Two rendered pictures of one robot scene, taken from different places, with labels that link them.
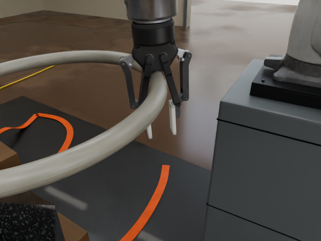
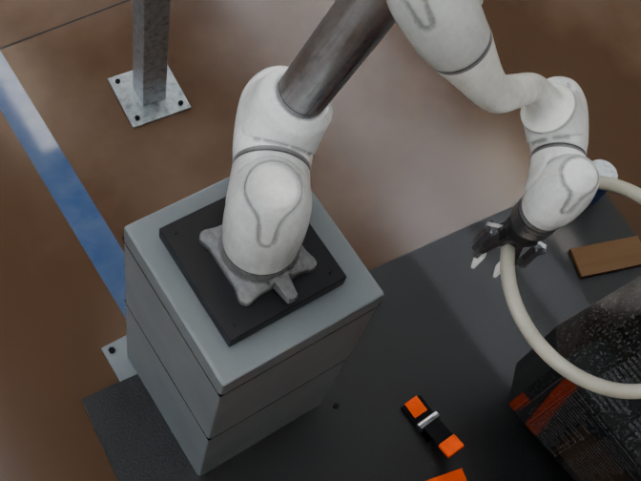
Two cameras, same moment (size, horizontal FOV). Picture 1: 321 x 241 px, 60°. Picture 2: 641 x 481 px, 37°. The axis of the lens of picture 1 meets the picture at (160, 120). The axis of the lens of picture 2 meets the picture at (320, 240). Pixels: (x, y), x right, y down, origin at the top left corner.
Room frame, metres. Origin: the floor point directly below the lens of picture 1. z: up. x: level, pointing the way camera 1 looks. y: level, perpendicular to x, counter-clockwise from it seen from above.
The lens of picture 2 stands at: (1.57, -0.19, 2.58)
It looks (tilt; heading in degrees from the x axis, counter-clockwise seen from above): 62 degrees down; 189
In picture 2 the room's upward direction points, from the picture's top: 21 degrees clockwise
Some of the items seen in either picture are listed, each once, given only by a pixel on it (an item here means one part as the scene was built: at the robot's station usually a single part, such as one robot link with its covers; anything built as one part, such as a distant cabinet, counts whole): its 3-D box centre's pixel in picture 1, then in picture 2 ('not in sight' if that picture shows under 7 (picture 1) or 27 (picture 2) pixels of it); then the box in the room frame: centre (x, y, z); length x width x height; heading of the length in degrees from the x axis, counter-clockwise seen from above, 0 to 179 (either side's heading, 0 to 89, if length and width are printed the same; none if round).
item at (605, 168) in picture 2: not in sight; (594, 182); (-0.43, 0.27, 0.08); 0.10 x 0.10 x 0.13
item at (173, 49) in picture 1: (154, 45); (520, 231); (0.50, 0.01, 0.99); 0.08 x 0.07 x 0.09; 100
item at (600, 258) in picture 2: not in sight; (609, 256); (-0.24, 0.42, 0.02); 0.25 x 0.10 x 0.01; 134
